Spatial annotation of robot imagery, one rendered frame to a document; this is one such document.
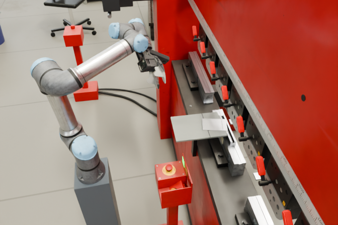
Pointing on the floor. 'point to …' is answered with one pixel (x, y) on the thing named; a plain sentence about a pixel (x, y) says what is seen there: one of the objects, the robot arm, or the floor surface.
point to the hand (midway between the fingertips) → (162, 83)
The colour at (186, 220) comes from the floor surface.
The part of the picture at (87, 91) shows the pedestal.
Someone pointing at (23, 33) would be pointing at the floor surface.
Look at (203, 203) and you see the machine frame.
